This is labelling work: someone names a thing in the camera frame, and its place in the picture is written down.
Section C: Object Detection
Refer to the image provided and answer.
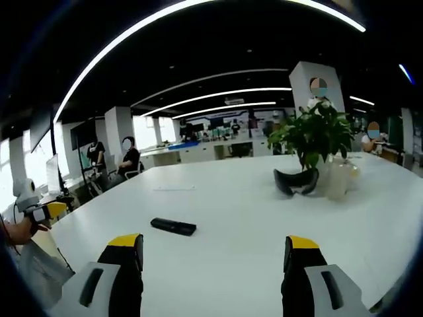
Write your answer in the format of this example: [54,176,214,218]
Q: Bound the long ceiling light strip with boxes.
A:
[52,0,367,123]

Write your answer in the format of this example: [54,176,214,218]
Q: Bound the white counter cabinets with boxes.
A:
[140,138,275,169]

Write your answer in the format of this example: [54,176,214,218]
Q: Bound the computer monitor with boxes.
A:
[45,153,62,195]

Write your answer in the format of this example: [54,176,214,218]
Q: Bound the white pillar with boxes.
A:
[288,61,346,115]

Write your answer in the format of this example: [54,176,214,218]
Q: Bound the black office chair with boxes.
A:
[228,143,252,159]

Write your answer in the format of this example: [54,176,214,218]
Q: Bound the black remote control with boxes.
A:
[150,217,197,237]

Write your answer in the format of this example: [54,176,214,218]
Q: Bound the green potted plant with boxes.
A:
[266,100,356,171]

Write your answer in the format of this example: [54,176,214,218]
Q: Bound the black headset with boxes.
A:
[273,167,320,197]

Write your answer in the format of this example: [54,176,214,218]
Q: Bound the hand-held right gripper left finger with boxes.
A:
[49,233,145,317]

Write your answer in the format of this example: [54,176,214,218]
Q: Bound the clear glass vase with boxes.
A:
[325,155,360,201]

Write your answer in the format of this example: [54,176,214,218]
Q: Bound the person's left hand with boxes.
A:
[5,216,52,246]

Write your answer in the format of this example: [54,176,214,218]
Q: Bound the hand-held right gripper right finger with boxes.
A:
[280,235,371,317]

